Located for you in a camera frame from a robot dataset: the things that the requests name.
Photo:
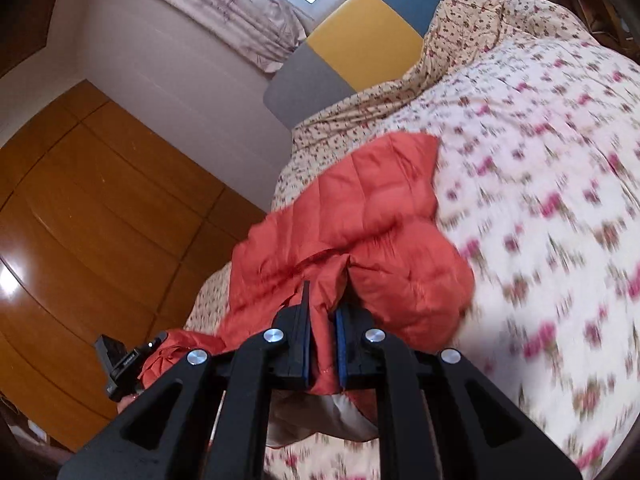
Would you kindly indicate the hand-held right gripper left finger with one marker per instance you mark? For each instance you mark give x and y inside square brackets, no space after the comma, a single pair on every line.
[304,355]

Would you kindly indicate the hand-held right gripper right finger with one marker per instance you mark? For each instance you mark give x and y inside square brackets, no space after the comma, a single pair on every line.
[343,355]

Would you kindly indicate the orange quilted jacket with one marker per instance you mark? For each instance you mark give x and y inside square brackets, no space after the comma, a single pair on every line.
[360,210]

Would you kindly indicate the wooden wardrobe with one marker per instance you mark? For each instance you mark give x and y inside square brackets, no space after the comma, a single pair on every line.
[100,220]

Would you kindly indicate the floral quilt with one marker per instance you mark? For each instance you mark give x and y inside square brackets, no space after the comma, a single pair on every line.
[525,160]

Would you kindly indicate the grey yellow blue headboard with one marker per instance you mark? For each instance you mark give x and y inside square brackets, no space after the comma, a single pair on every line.
[360,45]

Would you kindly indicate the floral curtain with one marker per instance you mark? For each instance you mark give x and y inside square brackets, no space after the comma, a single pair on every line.
[225,5]

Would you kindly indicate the wooden rattan chair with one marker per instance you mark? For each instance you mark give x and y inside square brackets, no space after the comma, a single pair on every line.
[600,15]

